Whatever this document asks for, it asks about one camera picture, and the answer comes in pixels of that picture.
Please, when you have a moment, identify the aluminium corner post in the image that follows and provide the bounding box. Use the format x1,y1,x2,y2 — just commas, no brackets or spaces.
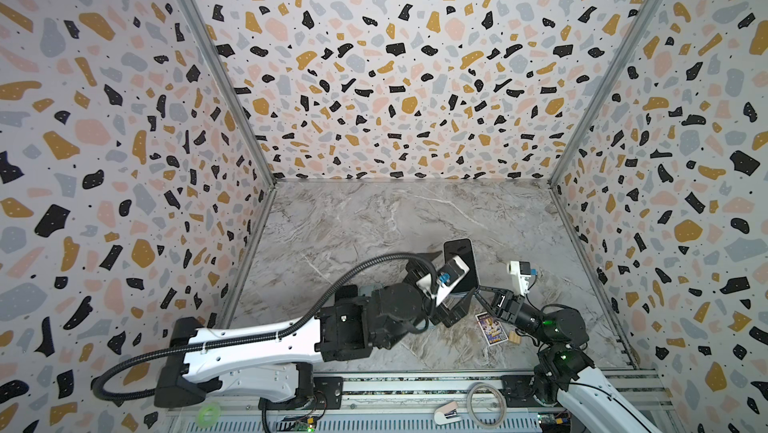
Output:
548,0,664,191
177,0,276,191

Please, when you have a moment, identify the white pink stapler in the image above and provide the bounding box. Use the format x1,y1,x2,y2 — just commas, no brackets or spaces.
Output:
433,401,462,426

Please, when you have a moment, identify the green tape roll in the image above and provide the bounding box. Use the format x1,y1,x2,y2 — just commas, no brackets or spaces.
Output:
195,402,221,429

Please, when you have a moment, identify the aluminium corner post right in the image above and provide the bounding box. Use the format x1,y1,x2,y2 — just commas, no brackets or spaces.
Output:
548,0,664,191

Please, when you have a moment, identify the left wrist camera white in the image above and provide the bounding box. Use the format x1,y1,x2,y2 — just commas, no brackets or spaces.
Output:
416,257,468,306

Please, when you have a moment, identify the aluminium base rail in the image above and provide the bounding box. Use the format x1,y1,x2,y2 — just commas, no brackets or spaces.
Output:
164,369,679,433

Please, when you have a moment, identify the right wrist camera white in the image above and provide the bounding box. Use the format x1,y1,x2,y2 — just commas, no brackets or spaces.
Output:
507,260,538,297

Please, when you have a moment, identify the aluminium corner post left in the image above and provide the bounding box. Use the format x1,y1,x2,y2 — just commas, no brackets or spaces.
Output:
177,0,276,191

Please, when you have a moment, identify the black corrugated cable conduit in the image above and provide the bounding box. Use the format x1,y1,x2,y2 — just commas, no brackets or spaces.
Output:
91,252,439,403

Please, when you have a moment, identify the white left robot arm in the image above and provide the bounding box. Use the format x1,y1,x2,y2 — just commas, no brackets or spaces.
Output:
154,254,477,409

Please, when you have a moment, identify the purple playing card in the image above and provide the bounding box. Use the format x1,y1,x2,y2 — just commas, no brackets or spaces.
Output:
475,313,509,346

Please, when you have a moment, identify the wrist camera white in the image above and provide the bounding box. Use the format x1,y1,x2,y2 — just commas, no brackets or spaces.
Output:
416,257,468,306
507,260,538,297

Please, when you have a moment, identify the black phone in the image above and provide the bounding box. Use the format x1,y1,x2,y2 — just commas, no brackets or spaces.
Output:
443,238,479,296

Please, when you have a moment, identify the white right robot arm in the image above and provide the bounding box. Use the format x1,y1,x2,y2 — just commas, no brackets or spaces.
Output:
471,286,659,432

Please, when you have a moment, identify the coiled grey cable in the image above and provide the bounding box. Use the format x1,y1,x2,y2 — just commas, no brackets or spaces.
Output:
466,381,509,431

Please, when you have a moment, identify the small wooden block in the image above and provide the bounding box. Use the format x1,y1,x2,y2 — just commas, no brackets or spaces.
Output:
508,332,522,344

